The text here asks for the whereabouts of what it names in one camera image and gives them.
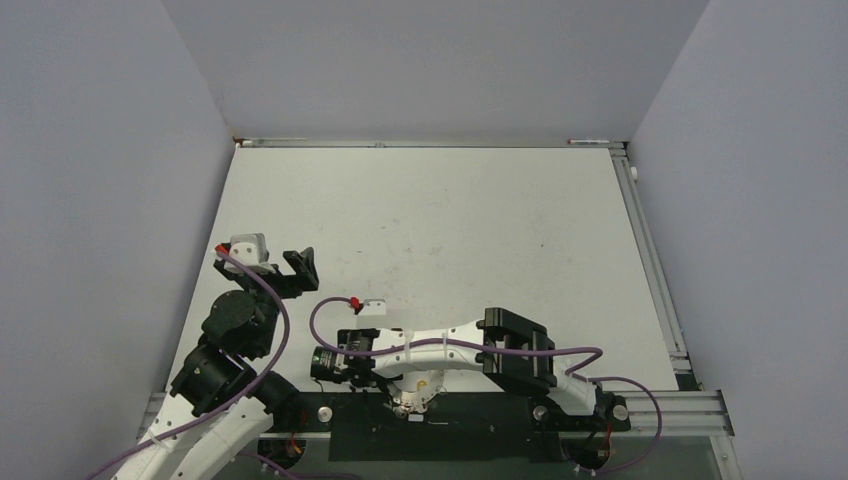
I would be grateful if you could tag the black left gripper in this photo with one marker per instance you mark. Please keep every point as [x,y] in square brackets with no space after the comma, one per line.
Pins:
[301,264]

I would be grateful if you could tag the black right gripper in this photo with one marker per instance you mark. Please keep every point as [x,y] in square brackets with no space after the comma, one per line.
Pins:
[345,335]

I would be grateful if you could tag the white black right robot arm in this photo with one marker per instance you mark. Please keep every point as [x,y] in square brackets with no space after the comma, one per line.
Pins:
[511,351]

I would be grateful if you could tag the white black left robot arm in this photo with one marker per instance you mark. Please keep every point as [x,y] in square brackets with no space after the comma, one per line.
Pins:
[218,402]

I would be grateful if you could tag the pink white marker pen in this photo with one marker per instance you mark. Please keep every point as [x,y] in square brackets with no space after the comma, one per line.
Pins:
[589,142]

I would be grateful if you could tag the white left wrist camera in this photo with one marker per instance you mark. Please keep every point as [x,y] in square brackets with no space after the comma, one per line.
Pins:
[250,250]

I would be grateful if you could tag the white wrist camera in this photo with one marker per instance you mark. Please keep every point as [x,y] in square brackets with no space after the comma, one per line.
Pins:
[368,307]
[250,250]

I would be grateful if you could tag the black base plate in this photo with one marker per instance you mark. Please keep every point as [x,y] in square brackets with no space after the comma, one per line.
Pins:
[457,427]

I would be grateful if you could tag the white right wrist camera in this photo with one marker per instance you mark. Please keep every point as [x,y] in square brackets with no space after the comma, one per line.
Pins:
[368,307]

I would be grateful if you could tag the aluminium back rail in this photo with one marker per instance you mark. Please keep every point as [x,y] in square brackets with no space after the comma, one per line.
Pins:
[371,143]

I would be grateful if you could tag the aluminium rail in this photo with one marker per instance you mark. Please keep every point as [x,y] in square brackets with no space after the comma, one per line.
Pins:
[658,286]
[371,143]

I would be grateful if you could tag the aluminium right side rail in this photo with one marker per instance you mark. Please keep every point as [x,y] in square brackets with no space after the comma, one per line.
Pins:
[658,286]

